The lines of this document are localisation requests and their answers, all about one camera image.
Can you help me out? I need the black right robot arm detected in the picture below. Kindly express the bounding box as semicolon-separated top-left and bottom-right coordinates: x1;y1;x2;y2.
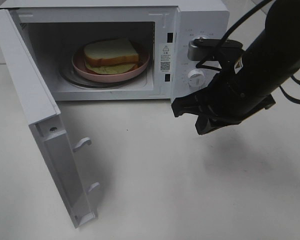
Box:
171;0;300;135

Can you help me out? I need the pink round plate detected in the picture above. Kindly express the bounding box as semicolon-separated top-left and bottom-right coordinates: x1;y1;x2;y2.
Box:
71;42;151;83

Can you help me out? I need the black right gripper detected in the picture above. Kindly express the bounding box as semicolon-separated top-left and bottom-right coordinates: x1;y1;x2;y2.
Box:
171;72;276;135

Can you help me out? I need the white microwave door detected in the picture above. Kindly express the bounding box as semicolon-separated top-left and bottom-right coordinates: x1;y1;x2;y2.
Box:
0;9;97;228

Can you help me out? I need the upper white power knob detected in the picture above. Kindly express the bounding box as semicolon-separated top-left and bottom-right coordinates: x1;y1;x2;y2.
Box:
193;36;212;45

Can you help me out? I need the white microwave oven body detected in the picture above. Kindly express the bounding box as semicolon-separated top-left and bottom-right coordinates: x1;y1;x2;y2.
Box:
0;0;229;101

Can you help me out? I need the white warning label sticker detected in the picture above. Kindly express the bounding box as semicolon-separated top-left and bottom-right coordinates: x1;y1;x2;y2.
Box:
159;43;172;73

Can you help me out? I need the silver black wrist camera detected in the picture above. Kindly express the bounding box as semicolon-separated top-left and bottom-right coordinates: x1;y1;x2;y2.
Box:
187;39;243;61

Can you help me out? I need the white bread sandwich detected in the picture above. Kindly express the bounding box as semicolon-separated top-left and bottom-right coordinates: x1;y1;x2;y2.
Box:
83;38;139;67

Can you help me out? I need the white timer knob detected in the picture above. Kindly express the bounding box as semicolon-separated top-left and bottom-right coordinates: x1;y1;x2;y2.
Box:
187;68;206;88

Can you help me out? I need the black camera cable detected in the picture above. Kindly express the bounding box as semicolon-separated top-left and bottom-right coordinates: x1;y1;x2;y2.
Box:
195;0;300;105

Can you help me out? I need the glass microwave turntable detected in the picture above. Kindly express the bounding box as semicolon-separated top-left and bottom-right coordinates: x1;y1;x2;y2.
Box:
59;48;152;89

